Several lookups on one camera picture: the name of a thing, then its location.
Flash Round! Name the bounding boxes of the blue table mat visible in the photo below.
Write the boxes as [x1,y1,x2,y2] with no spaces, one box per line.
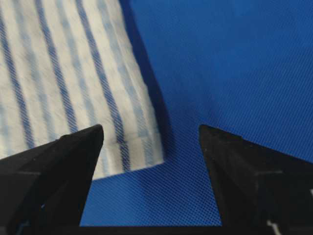
[81,0,313,226]

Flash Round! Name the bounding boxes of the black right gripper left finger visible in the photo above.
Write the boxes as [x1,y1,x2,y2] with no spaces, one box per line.
[0,124,104,235]

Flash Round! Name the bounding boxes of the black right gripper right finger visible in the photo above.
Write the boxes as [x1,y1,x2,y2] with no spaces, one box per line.
[199,125,313,235]

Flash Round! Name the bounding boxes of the white blue striped towel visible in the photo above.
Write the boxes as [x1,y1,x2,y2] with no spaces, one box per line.
[0,0,164,179]

